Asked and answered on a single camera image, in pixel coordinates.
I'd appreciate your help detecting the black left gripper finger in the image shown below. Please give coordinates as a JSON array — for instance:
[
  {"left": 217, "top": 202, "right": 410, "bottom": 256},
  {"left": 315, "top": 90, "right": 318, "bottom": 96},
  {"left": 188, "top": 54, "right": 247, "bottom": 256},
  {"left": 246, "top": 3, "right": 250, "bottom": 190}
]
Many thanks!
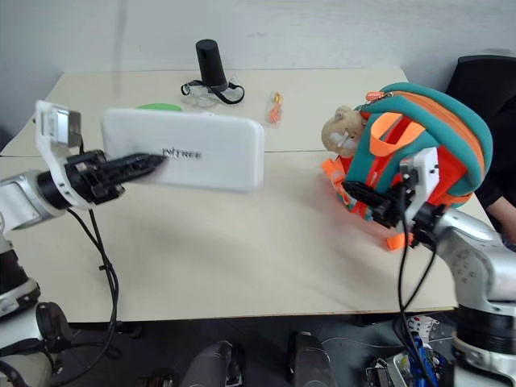
[{"left": 103, "top": 152, "right": 167, "bottom": 185}]

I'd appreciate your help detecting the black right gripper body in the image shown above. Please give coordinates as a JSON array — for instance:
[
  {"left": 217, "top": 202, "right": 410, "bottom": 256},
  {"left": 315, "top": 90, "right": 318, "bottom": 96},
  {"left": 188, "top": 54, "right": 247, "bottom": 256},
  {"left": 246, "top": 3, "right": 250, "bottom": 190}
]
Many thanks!
[{"left": 372, "top": 183, "right": 417, "bottom": 231}]

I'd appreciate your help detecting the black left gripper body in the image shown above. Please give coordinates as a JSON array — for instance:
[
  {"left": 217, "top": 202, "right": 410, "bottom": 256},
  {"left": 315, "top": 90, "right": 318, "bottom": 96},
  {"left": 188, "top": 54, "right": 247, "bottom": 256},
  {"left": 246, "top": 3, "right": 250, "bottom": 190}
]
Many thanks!
[{"left": 64, "top": 149, "right": 124, "bottom": 206}]

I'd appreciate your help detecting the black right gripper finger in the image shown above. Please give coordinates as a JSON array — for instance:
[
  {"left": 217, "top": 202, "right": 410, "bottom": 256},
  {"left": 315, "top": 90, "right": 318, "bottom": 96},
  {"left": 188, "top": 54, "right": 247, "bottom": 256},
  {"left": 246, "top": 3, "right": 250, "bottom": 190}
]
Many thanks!
[{"left": 341, "top": 180, "right": 389, "bottom": 213}]

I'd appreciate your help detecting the white rectangular box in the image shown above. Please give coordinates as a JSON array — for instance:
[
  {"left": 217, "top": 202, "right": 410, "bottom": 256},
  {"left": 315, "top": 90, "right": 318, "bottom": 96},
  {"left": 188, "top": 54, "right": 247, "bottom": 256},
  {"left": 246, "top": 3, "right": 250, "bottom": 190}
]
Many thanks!
[{"left": 99, "top": 107, "right": 266, "bottom": 194}]

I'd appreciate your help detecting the orange and teal backpack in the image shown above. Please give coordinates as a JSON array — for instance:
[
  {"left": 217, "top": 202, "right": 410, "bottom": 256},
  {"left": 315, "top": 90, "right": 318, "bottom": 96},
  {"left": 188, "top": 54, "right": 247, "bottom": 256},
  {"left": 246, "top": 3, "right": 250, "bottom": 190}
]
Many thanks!
[{"left": 320, "top": 81, "right": 494, "bottom": 254}]

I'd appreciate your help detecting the person's bare hand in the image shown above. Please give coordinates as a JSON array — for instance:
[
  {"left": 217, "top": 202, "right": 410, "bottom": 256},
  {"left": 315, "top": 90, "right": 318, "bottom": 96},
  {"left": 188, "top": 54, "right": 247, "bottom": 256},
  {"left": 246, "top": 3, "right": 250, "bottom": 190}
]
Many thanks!
[{"left": 486, "top": 198, "right": 516, "bottom": 239}]

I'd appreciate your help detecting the green round disc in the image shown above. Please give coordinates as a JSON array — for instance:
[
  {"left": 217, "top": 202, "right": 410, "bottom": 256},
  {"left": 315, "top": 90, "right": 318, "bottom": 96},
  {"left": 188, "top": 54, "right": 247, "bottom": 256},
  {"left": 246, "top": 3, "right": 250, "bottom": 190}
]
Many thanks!
[{"left": 135, "top": 102, "right": 182, "bottom": 112}]

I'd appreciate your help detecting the beige plush toy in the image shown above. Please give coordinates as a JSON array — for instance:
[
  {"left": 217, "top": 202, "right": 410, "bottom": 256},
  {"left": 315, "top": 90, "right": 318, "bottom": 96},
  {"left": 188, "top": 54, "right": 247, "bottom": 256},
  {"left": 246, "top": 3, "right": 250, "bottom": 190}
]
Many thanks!
[{"left": 320, "top": 105, "right": 367, "bottom": 158}]

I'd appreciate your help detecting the small orange packet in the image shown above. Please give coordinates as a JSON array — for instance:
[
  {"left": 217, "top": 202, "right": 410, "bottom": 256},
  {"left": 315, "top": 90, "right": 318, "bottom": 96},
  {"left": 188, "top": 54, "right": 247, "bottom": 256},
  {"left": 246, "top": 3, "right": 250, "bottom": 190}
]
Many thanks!
[{"left": 263, "top": 91, "right": 286, "bottom": 128}]

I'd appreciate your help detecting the black cylinder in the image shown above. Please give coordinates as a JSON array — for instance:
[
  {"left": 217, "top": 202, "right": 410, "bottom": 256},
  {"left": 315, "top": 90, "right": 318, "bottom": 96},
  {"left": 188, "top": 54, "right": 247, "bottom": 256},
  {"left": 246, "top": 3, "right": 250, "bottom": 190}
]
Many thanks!
[{"left": 194, "top": 38, "right": 230, "bottom": 89}]

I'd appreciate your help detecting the black office chair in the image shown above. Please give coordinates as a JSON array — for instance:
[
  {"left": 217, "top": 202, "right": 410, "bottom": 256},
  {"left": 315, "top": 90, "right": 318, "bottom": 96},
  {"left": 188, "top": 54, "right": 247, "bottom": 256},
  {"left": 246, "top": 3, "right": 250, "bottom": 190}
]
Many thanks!
[{"left": 444, "top": 54, "right": 516, "bottom": 118}]

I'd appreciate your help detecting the dark rounded shape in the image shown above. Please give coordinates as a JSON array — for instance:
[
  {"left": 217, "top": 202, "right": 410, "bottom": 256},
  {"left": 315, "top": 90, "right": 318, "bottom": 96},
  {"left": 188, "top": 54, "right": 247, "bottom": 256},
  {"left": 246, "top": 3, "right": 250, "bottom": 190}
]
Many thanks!
[
  {"left": 287, "top": 331, "right": 336, "bottom": 387},
  {"left": 181, "top": 339, "right": 248, "bottom": 387}
]

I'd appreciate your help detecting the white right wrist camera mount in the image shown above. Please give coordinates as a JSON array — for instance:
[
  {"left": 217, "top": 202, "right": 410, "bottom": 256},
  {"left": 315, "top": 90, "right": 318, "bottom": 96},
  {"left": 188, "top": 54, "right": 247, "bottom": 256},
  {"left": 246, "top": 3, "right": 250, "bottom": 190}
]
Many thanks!
[{"left": 397, "top": 146, "right": 441, "bottom": 221}]

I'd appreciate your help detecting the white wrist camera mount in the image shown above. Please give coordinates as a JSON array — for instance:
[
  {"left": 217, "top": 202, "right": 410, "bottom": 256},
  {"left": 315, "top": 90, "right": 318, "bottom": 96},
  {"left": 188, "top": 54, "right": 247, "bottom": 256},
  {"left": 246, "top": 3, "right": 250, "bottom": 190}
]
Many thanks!
[
  {"left": 34, "top": 99, "right": 98, "bottom": 210},
  {"left": 397, "top": 146, "right": 441, "bottom": 221}
]

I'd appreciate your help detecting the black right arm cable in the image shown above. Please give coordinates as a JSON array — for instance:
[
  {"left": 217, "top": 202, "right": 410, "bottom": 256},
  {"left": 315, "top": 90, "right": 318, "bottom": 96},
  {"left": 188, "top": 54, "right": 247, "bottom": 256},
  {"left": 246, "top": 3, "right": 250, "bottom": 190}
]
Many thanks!
[{"left": 395, "top": 177, "right": 443, "bottom": 387}]

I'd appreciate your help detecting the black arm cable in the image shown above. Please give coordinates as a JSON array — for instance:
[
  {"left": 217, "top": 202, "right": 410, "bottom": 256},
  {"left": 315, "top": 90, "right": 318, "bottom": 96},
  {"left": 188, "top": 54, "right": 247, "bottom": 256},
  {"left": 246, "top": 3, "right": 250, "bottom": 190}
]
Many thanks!
[
  {"left": 395, "top": 177, "right": 443, "bottom": 387},
  {"left": 65, "top": 206, "right": 123, "bottom": 366}
]

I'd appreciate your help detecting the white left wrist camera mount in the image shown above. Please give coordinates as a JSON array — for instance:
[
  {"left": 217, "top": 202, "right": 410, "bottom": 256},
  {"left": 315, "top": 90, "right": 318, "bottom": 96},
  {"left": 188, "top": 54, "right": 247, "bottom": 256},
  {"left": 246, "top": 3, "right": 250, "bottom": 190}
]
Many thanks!
[{"left": 34, "top": 99, "right": 98, "bottom": 210}]

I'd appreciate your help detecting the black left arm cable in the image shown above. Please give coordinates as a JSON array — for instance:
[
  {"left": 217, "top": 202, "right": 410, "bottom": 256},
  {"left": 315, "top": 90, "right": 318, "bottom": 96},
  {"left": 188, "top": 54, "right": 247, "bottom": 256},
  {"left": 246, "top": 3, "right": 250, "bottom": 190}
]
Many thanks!
[{"left": 65, "top": 206, "right": 123, "bottom": 366}]

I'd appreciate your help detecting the clear safety glasses black strap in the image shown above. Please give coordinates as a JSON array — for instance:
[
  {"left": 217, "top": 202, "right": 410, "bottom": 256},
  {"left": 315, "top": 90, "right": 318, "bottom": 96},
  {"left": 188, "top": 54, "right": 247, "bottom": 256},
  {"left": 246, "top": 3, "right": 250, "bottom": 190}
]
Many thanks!
[{"left": 180, "top": 77, "right": 246, "bottom": 109}]

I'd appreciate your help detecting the clutter box with blue cables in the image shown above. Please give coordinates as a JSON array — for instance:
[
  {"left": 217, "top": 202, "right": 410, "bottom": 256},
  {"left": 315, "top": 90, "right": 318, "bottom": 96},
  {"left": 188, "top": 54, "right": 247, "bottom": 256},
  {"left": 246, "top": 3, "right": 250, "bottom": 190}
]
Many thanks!
[{"left": 364, "top": 313, "right": 456, "bottom": 387}]

